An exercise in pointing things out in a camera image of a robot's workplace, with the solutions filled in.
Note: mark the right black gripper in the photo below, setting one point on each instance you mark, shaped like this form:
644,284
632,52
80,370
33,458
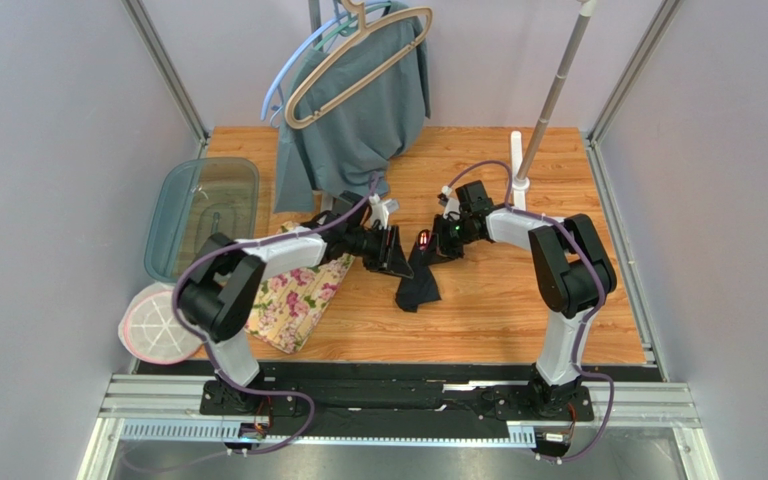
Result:
438,237

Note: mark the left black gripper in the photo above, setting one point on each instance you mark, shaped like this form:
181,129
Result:
391,258

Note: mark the iridescent spoon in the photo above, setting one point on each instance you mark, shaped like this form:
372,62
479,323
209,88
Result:
423,239

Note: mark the black paper napkin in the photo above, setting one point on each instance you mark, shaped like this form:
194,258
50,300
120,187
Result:
422,288

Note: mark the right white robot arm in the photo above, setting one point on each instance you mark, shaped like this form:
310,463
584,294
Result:
573,273

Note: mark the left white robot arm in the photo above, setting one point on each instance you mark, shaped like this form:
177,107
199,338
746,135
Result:
215,296

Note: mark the white garment rack base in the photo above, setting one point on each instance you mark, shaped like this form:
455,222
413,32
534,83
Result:
326,201

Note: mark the grey pole white base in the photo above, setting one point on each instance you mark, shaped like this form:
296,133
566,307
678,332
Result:
522,155

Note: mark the grey-green hanging shirt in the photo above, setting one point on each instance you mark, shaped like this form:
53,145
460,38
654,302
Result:
342,150

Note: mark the floral fabric tray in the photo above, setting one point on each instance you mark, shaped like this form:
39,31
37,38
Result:
289,306

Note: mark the clear teal container lid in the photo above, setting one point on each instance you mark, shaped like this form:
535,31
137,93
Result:
199,198

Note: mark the light blue clothes hanger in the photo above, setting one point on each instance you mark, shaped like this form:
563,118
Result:
350,20

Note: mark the white pink mesh basket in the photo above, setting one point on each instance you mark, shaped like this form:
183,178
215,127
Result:
150,332

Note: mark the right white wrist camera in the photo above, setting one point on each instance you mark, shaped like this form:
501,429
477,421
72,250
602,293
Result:
450,203

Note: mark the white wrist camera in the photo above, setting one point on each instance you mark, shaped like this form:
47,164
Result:
381,210
450,203

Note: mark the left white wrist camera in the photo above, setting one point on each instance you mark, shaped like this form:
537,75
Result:
381,210

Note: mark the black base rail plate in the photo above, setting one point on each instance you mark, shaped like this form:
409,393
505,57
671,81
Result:
397,401

